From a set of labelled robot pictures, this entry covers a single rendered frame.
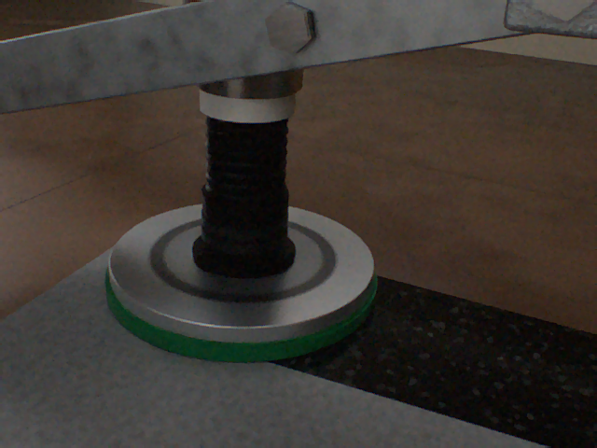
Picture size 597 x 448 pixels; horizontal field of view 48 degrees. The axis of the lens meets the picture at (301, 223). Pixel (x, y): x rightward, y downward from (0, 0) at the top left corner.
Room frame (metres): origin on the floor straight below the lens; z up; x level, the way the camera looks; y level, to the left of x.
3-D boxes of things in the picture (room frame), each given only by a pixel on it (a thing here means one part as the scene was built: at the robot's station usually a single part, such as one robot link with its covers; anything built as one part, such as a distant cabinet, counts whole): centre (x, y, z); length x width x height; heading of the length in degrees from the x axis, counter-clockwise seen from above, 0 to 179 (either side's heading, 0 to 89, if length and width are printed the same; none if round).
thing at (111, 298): (0.48, 0.05, 0.82); 0.22 x 0.22 x 0.04
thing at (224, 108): (0.48, 0.05, 0.97); 0.07 x 0.07 x 0.04
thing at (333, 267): (0.48, 0.05, 0.83); 0.21 x 0.21 x 0.01
